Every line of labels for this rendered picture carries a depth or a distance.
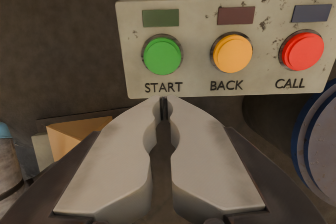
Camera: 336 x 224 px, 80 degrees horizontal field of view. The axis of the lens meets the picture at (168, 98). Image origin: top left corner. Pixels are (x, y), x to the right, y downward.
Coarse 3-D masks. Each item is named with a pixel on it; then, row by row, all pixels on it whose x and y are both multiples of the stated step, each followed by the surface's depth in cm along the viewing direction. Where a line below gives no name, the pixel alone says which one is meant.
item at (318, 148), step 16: (256, 96) 73; (272, 96) 63; (288, 96) 56; (304, 96) 51; (320, 96) 41; (256, 112) 70; (272, 112) 60; (288, 112) 53; (304, 112) 43; (320, 112) 41; (256, 128) 73; (272, 128) 59; (288, 128) 51; (304, 128) 42; (320, 128) 41; (272, 144) 66; (288, 144) 52; (304, 144) 43; (320, 144) 42; (304, 160) 43; (320, 160) 42; (304, 176) 44; (320, 176) 43; (320, 192) 45
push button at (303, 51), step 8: (304, 32) 21; (296, 40) 21; (304, 40) 20; (312, 40) 20; (320, 40) 21; (288, 48) 21; (296, 48) 21; (304, 48) 21; (312, 48) 21; (320, 48) 21; (288, 56) 21; (296, 56) 21; (304, 56) 21; (312, 56) 21; (320, 56) 22; (288, 64) 22; (296, 64) 22; (304, 64) 22; (312, 64) 22
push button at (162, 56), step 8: (152, 40) 21; (160, 40) 21; (168, 40) 21; (152, 48) 21; (160, 48) 21; (168, 48) 21; (176, 48) 21; (144, 56) 21; (152, 56) 21; (160, 56) 21; (168, 56) 21; (176, 56) 21; (152, 64) 21; (160, 64) 21; (168, 64) 22; (176, 64) 22; (160, 72) 22; (168, 72) 22
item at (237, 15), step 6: (252, 6) 20; (222, 12) 20; (228, 12) 20; (234, 12) 20; (240, 12) 20; (246, 12) 20; (252, 12) 20; (222, 18) 20; (228, 18) 20; (234, 18) 20; (240, 18) 20; (246, 18) 20; (252, 18) 20; (222, 24) 20
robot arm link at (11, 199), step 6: (18, 186) 52; (24, 186) 55; (6, 192) 49; (12, 192) 50; (18, 192) 52; (0, 198) 48; (6, 198) 49; (12, 198) 50; (0, 204) 48; (6, 204) 49; (12, 204) 50; (0, 210) 48; (6, 210) 49; (0, 216) 48
